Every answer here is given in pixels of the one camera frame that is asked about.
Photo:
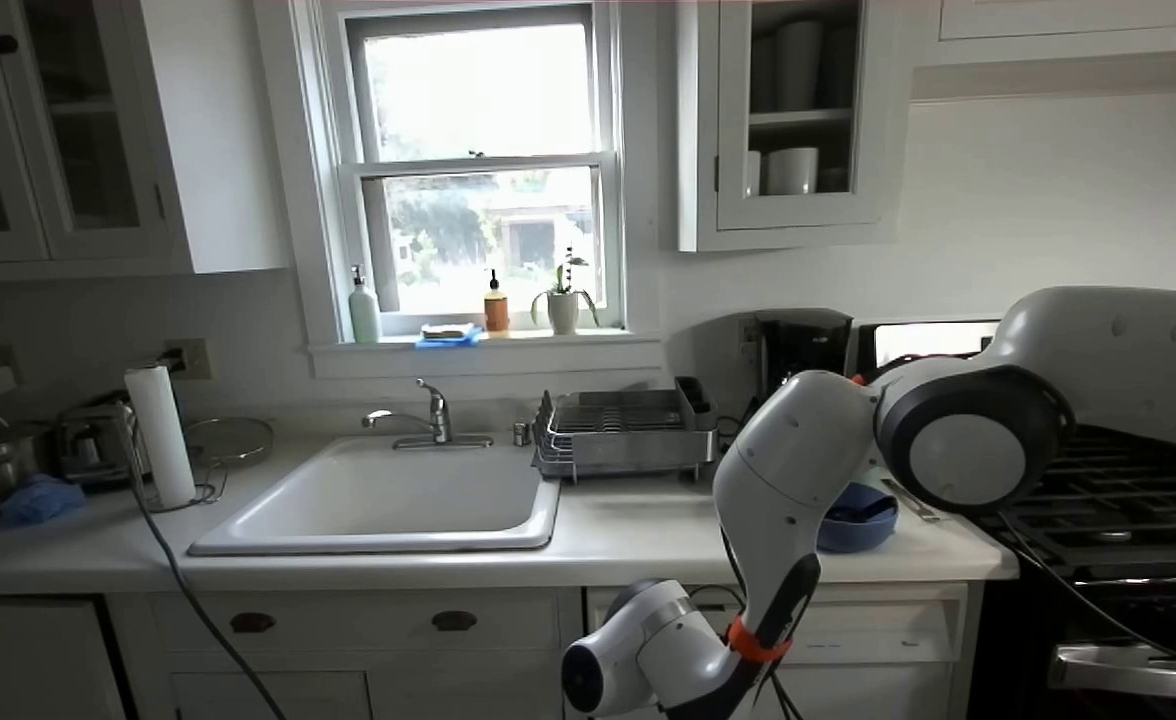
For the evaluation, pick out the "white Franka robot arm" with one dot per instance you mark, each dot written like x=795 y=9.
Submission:
x=1094 y=362

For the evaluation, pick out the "plant in white pot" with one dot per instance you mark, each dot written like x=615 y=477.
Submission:
x=563 y=311

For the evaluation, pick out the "metal dish rack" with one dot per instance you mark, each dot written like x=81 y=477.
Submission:
x=623 y=435

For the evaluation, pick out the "orange pump bottle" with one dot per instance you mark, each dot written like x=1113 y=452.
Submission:
x=499 y=311

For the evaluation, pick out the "blue sponge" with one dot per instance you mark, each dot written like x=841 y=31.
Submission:
x=447 y=338

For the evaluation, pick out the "chrome faucet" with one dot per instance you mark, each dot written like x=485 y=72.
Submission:
x=436 y=412

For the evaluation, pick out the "black coffee maker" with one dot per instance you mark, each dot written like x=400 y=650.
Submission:
x=802 y=349

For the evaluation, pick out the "white framed window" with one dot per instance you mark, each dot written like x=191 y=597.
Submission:
x=483 y=173

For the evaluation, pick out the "white pump bottle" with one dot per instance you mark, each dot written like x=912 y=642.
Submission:
x=363 y=317

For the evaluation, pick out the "white kitchen sink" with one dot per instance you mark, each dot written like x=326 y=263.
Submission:
x=389 y=502

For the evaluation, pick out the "white mug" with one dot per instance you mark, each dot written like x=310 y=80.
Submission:
x=791 y=169
x=754 y=173

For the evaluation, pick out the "white glass door cabinet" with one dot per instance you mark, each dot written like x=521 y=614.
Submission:
x=728 y=135

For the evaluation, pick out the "blue bowl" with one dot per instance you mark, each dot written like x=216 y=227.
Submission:
x=871 y=520

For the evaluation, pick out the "metal fork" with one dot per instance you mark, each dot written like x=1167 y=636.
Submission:
x=919 y=505

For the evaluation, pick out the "white jar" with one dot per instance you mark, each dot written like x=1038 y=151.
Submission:
x=798 y=67

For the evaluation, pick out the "white base cabinet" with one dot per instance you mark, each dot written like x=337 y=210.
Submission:
x=351 y=663

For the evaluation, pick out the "white dishwasher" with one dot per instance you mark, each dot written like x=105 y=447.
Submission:
x=881 y=642

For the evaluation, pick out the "white paper towel roll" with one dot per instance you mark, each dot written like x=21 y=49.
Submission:
x=163 y=440

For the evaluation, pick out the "metal toaster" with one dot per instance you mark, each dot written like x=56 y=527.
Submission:
x=92 y=447

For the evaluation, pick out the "blue cloth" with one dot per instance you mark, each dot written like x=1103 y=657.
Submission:
x=41 y=502

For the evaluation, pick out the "black gas stove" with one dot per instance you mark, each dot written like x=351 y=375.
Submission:
x=1121 y=584

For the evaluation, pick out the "wall power outlet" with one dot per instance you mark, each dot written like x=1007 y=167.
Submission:
x=191 y=362

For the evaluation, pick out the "white wall cabinet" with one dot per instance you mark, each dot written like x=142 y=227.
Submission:
x=202 y=135

